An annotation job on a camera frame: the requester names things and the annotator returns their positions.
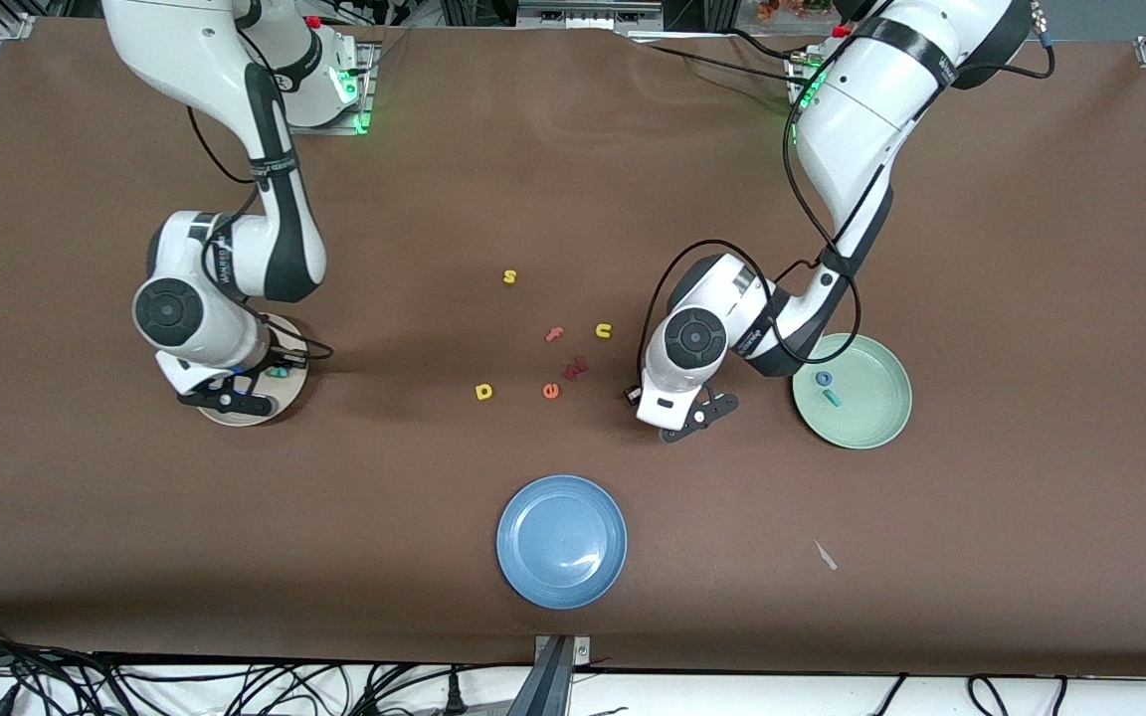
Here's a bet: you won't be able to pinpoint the beige brown plate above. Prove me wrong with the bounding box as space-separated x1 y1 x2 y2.
197 313 310 428

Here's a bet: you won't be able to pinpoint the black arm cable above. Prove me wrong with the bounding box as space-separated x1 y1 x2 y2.
187 104 335 364
641 0 1056 374

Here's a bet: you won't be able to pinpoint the blue plate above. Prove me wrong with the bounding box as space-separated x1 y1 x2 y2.
495 474 629 610

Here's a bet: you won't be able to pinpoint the green plate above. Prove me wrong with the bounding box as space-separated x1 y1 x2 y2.
792 333 913 450

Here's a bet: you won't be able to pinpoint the brown table cover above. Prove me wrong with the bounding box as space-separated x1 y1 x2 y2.
0 18 1146 679

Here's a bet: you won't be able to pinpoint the silver device box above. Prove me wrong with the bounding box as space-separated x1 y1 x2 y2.
516 0 666 31

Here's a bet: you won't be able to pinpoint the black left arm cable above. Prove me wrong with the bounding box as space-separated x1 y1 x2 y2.
641 0 1056 374

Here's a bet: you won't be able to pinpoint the black cable on table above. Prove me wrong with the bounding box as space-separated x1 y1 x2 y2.
633 28 818 90

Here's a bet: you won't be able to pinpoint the dark aluminium profile beam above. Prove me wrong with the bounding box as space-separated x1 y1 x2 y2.
505 636 574 716

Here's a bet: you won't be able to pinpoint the orange flowers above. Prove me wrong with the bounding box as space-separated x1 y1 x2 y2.
757 0 858 23

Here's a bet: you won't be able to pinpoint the black looped floor cable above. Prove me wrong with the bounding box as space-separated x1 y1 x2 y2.
966 674 1071 716

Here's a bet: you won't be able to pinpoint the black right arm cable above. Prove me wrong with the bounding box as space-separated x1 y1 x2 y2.
187 104 335 364

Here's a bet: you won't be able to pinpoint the silver metal bracket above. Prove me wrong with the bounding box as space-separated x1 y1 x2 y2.
534 635 592 667

